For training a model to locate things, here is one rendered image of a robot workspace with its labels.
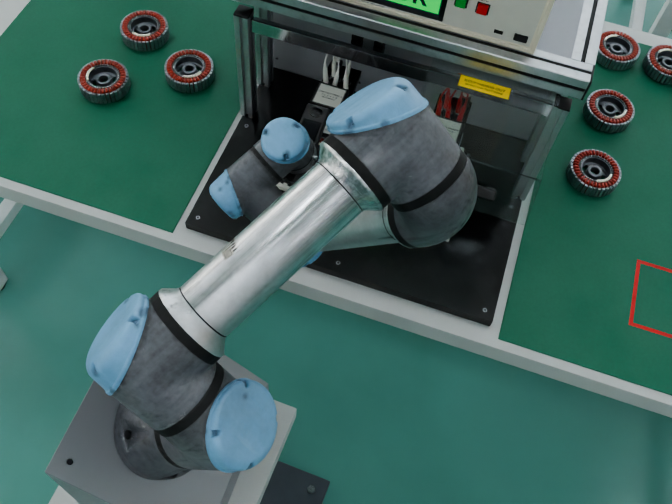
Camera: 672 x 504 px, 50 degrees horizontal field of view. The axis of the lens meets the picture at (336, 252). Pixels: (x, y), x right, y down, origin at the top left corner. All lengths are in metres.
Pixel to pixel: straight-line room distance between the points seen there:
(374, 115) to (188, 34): 1.06
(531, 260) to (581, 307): 0.14
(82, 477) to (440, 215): 0.60
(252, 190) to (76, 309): 1.20
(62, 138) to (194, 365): 0.90
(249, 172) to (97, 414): 0.45
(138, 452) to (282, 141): 0.52
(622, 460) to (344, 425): 0.79
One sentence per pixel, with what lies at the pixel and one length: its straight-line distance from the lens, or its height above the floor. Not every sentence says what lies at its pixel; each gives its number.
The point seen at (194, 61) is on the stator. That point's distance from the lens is 1.78.
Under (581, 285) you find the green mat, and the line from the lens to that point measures 1.55.
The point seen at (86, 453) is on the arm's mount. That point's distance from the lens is 1.10.
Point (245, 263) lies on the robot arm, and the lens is 0.89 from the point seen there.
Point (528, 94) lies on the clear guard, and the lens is 1.37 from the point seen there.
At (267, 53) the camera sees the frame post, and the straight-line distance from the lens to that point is 1.64.
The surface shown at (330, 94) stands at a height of 0.92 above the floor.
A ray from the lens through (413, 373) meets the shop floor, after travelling 2.19.
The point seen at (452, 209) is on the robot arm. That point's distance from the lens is 0.93.
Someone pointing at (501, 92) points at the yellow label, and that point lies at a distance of 1.36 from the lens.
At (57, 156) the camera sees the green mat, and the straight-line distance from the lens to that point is 1.67.
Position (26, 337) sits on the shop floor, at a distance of 2.33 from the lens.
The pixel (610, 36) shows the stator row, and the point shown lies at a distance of 2.00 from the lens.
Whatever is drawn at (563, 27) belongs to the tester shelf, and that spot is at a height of 1.11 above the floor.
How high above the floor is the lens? 2.01
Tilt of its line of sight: 59 degrees down
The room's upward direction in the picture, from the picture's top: 7 degrees clockwise
